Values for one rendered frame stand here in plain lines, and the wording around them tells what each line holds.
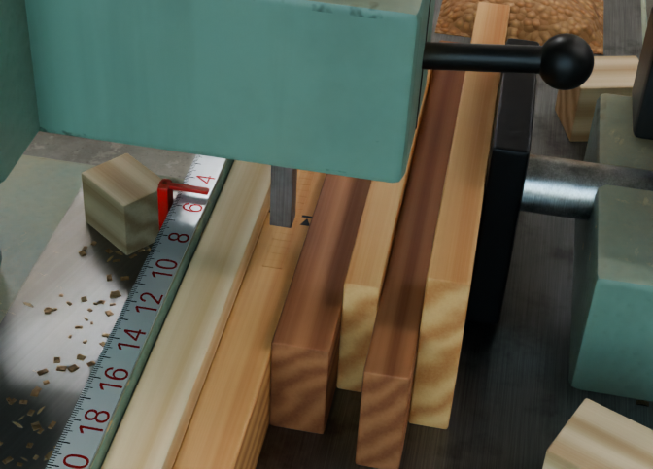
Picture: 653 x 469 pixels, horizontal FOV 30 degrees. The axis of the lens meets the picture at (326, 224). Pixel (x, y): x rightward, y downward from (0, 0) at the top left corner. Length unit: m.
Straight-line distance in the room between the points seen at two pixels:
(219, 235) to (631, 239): 0.16
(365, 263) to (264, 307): 0.04
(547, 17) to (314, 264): 0.31
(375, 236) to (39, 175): 0.35
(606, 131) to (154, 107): 0.22
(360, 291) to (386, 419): 0.05
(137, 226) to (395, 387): 0.31
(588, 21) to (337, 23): 0.37
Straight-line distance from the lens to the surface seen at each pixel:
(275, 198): 0.49
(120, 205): 0.70
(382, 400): 0.44
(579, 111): 0.65
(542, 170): 0.52
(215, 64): 0.42
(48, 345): 0.67
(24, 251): 0.73
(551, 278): 0.56
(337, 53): 0.41
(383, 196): 0.50
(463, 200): 0.47
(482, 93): 0.54
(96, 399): 0.42
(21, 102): 0.44
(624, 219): 0.51
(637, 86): 0.57
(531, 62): 0.44
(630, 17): 0.79
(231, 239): 0.49
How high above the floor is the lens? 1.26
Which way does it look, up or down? 38 degrees down
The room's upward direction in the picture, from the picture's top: 3 degrees clockwise
